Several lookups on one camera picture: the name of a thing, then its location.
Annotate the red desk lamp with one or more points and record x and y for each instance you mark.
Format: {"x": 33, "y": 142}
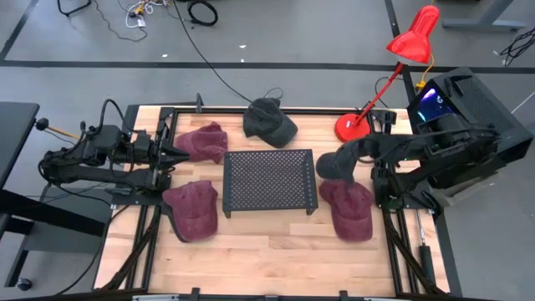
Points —
{"x": 414, "y": 37}

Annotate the black gas strut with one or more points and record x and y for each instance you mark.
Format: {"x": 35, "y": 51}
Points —
{"x": 427, "y": 263}

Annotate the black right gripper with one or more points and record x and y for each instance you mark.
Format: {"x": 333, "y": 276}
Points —
{"x": 368, "y": 148}

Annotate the black aluminium table frame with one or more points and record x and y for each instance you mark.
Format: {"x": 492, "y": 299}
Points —
{"x": 317, "y": 111}

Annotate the black desk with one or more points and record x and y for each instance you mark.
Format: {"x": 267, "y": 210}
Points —
{"x": 16, "y": 138}

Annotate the silver mounting bracket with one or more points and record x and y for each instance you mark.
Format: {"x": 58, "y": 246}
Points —
{"x": 154, "y": 298}

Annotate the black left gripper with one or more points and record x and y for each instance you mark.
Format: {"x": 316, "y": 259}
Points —
{"x": 164, "y": 138}

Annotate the black perforated metal riser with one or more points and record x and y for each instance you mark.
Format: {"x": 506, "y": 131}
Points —
{"x": 269, "y": 180}

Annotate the maroon baseball cap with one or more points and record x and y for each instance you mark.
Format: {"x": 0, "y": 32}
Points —
{"x": 194, "y": 209}
{"x": 351, "y": 213}
{"x": 202, "y": 142}

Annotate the grey desk leg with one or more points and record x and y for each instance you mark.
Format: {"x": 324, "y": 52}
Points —
{"x": 485, "y": 23}

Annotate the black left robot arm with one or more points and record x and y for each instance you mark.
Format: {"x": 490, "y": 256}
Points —
{"x": 71, "y": 171}

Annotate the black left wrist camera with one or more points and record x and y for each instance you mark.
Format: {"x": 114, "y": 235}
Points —
{"x": 142, "y": 144}

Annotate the black wheeled stand base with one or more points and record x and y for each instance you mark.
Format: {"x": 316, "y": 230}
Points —
{"x": 42, "y": 209}

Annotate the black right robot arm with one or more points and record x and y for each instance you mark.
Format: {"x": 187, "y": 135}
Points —
{"x": 439, "y": 175}

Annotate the white power strip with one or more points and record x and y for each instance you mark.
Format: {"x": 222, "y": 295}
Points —
{"x": 141, "y": 23}

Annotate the black glass-sided computer tower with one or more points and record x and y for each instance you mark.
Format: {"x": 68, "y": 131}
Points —
{"x": 480, "y": 104}

